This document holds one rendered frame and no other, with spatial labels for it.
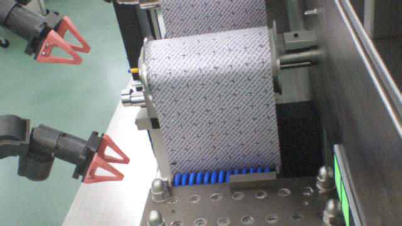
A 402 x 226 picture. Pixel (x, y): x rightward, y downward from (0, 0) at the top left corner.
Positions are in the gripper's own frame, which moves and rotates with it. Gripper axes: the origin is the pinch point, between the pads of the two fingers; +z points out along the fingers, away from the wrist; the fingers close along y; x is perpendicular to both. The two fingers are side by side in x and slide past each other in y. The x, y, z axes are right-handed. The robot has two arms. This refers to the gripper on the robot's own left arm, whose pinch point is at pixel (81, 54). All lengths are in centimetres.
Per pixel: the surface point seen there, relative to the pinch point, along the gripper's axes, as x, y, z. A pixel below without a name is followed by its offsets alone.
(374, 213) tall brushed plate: 28, 49, 37
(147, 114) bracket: -7.2, -3.0, 18.1
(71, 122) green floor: -169, -201, -2
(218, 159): -3.2, 5.8, 34.8
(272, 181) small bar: 2.2, 11.9, 44.3
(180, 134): -2.1, 5.8, 25.0
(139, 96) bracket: -3.9, -2.8, 14.4
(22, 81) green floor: -215, -284, -58
